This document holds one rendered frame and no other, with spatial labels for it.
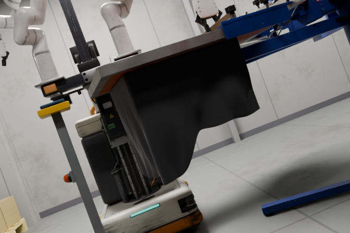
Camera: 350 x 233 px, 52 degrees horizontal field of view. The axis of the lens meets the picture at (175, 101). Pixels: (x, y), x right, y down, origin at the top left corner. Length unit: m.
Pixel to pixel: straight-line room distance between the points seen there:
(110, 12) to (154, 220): 1.24
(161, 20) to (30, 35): 3.19
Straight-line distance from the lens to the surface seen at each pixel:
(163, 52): 1.27
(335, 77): 5.67
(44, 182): 5.08
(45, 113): 1.54
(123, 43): 2.02
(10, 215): 4.61
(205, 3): 1.69
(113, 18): 2.06
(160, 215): 2.27
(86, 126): 2.54
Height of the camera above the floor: 0.79
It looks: level
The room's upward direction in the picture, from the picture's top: 20 degrees counter-clockwise
